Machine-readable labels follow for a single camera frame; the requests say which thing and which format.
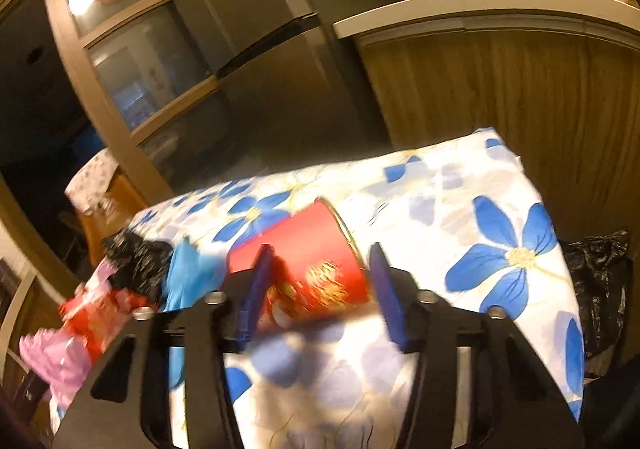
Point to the red paper cup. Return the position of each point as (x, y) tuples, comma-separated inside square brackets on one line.
[(310, 249)]

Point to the red printed plastic bag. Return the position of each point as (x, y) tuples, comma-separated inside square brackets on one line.
[(95, 324)]

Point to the wooden lower cabinet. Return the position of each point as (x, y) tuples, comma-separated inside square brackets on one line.
[(500, 99)]

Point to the wooden framed glass door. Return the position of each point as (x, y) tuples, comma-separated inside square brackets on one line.
[(150, 59)]

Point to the polka dot cloth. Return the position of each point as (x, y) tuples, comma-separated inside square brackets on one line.
[(90, 179)]

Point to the blue floral tablecloth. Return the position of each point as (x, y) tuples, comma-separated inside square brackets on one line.
[(450, 189)]

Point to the pink plastic bag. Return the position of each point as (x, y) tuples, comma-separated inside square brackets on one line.
[(32, 349)]

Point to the blue plastic bag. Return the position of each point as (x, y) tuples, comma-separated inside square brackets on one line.
[(192, 274)]

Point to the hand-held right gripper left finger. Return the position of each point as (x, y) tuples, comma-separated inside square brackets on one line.
[(255, 289)]

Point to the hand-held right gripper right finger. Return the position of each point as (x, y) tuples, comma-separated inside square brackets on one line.
[(387, 299)]

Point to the light stone countertop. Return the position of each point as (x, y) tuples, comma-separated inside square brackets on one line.
[(450, 11)]

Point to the dark steel refrigerator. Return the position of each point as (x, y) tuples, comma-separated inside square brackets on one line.
[(260, 54)]

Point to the black plastic bag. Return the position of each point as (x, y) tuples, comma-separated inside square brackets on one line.
[(135, 259), (595, 289)]

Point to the lilac plastic bag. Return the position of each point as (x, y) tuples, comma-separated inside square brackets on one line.
[(67, 376)]

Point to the orange chair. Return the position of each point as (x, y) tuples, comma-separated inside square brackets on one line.
[(107, 224)]

